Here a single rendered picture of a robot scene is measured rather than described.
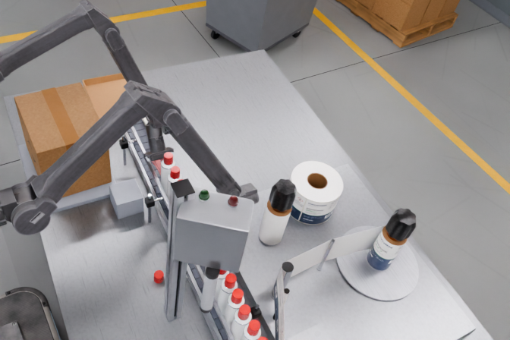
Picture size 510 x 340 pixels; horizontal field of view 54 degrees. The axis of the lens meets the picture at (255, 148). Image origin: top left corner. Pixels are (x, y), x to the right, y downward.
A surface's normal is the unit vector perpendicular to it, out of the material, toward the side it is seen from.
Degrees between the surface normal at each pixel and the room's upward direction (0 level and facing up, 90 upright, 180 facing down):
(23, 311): 0
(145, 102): 79
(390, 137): 0
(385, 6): 90
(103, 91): 0
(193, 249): 90
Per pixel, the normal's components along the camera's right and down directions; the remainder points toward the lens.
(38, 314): 0.15, -0.68
